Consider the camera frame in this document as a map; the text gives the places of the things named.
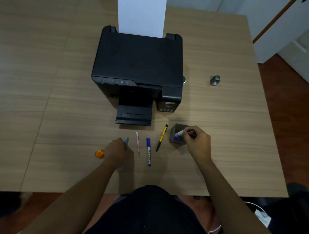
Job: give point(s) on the person's right hand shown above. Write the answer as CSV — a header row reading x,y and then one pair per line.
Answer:
x,y
199,147

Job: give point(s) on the person's left hand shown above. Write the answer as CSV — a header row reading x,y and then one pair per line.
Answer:
x,y
116,151

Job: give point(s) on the person's right fingers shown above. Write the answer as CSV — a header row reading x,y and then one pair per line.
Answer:
x,y
189,133

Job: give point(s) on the person's left fingers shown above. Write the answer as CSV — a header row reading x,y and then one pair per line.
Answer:
x,y
122,147

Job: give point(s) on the grey blue pen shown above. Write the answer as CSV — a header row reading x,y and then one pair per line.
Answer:
x,y
126,141

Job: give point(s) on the white marker with blue cap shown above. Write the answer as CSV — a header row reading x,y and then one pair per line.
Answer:
x,y
179,134

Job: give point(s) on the person's left forearm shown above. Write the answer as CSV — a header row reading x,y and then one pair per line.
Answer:
x,y
70,200

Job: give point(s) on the person's right forearm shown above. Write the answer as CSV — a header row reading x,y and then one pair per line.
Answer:
x,y
229,200

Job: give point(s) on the grey square pen holder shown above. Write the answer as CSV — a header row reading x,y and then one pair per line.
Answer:
x,y
177,142

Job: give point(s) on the pink patterned pen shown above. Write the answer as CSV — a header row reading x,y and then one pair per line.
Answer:
x,y
138,143

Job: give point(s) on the orange correction tape dispenser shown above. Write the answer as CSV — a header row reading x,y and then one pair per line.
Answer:
x,y
100,154

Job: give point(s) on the yellow black pen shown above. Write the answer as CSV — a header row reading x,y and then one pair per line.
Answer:
x,y
161,138

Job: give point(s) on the grey metal clip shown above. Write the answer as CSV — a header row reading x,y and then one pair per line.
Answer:
x,y
214,80

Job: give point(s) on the person's black shirt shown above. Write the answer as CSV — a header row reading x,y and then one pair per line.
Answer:
x,y
144,212

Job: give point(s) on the person's leg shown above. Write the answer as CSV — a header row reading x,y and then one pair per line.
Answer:
x,y
205,212

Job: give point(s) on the black inkjet printer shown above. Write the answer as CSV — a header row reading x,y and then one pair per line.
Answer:
x,y
137,60

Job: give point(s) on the white power adapter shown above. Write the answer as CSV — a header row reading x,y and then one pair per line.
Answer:
x,y
263,217

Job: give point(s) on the white paper sheet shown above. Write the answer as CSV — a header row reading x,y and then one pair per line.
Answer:
x,y
142,16

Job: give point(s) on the black chair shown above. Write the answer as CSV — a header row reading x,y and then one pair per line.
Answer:
x,y
295,207

